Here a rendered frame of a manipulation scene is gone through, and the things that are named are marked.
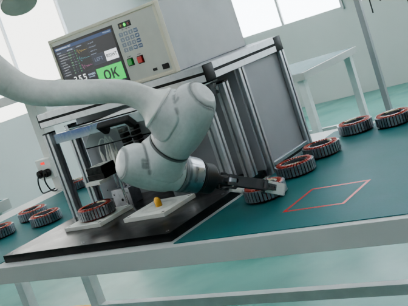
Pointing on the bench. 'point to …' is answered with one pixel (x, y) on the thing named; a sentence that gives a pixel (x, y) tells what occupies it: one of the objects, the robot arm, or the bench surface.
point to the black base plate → (125, 228)
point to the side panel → (274, 108)
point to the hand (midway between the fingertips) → (264, 189)
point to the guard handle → (115, 123)
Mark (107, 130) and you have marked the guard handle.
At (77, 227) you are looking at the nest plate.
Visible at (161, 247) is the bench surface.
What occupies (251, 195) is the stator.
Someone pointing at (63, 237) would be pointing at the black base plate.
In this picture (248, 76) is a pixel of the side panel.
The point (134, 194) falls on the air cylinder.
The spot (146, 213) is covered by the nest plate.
